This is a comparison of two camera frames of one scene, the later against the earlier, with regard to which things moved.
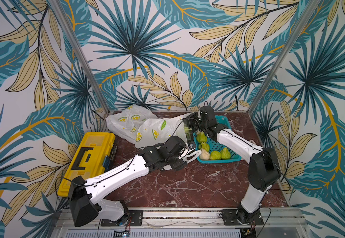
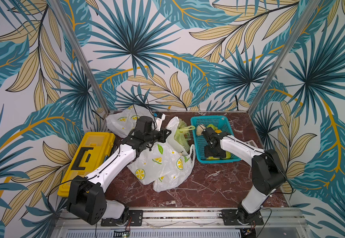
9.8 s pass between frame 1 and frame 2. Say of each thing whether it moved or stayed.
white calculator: stayed
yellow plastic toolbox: stayed
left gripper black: moved
